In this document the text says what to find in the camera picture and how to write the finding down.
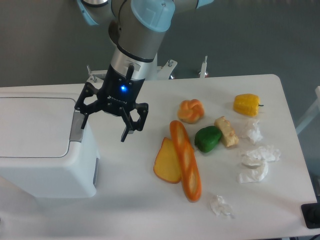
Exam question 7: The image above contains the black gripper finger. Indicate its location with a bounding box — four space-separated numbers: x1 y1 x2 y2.
74 82 103 130
120 102 149 142

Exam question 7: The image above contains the small crumpled white tissue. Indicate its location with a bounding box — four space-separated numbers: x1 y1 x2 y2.
209 195 234 218

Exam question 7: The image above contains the yellow bell pepper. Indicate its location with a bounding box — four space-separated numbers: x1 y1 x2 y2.
233 93 264 117

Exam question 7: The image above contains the crumpled white tissue upper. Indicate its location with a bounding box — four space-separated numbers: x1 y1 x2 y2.
240 119 263 145

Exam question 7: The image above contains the beige pastry bar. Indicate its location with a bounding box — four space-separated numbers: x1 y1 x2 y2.
214 116 239 148

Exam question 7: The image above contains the crumpled white tissue middle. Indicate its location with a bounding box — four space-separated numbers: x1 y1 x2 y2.
240 145 281 167

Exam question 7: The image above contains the white metal base frame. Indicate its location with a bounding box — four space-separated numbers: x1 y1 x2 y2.
86 55 209 83

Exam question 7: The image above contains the yellow bread slice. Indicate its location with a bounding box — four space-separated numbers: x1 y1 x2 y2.
153 137 182 184

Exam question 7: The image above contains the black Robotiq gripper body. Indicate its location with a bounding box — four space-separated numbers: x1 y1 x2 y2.
97 64 146 114

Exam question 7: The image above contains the white push-lid trash can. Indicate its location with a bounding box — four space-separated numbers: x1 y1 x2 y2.
0 92 100 198

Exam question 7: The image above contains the black device at edge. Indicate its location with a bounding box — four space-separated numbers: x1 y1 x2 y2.
301 202 320 229

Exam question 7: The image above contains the crumpled white tissue lower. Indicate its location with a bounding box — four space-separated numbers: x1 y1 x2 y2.
237 162 269 184

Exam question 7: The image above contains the green bell pepper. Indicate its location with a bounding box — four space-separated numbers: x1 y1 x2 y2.
194 125 222 153

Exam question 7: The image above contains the round knotted bread roll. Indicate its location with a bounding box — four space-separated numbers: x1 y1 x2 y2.
177 99 205 124

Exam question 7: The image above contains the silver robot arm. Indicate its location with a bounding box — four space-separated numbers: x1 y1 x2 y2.
74 0 211 142

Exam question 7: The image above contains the orange baguette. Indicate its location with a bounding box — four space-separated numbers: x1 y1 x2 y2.
169 120 202 203

